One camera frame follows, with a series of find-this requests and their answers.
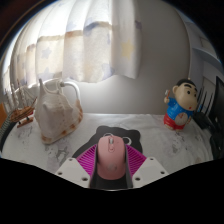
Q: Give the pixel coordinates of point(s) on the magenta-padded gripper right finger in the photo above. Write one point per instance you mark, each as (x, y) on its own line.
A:
(146, 171)

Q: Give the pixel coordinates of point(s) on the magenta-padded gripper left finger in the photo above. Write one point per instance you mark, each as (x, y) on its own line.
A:
(75, 171)

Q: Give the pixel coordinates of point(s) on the pink computer mouse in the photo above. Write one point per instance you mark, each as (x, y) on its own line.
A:
(111, 158)

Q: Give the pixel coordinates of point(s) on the black cat-shaped mouse pad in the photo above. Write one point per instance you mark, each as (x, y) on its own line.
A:
(134, 136)

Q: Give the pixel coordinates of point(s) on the white printed tablecloth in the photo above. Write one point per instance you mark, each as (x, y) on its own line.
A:
(160, 143)

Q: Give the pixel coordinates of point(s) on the large white conch shell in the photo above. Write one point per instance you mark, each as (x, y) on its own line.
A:
(56, 116)

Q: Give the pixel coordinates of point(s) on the cartoon boy figurine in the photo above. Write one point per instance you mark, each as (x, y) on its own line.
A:
(180, 106)

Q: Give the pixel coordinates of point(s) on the black router with antennas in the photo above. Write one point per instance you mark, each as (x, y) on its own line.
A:
(201, 118)

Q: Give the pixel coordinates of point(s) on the wooden model sailing ship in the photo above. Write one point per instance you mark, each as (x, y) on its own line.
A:
(23, 113)

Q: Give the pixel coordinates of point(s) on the white curved pipe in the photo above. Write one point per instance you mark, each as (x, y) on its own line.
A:
(74, 87)

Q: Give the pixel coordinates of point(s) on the orange wooden chair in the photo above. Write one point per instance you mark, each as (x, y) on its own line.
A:
(2, 115)

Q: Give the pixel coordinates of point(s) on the black monitor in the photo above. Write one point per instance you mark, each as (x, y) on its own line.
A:
(219, 110)

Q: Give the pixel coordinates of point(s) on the white star-print curtain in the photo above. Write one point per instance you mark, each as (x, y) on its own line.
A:
(83, 40)

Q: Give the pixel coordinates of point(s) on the white wall shelf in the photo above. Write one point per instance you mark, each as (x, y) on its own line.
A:
(208, 53)

